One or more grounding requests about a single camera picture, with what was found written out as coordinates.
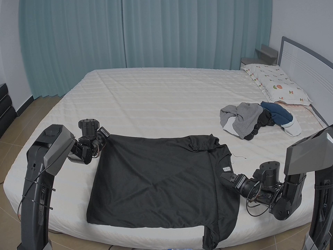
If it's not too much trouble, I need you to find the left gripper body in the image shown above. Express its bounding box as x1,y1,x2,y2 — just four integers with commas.
92,126,111,151

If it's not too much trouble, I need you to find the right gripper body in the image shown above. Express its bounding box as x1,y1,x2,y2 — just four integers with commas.
232,173,261,198

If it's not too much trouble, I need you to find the black T-shirt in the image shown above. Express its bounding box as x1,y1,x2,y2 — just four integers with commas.
86,134,240,250

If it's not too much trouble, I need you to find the pile of clothes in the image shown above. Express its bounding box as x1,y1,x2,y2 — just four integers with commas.
220,101,302,141

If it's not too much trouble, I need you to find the bed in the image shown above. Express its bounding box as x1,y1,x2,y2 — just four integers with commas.
3,36,333,245

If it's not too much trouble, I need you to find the black chest of drawers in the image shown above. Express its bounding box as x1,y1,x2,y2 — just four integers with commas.
0,83,17,139

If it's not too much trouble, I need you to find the white printed pillow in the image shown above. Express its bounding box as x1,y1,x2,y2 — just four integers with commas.
241,64,313,106

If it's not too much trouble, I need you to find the blue-green curtain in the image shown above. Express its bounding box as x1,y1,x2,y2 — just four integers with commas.
19,0,128,99
122,0,273,70

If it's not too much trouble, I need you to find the grey bedside table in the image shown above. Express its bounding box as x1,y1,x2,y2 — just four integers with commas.
241,44,279,68

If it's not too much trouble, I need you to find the black cable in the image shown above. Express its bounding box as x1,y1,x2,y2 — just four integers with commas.
246,198,271,217

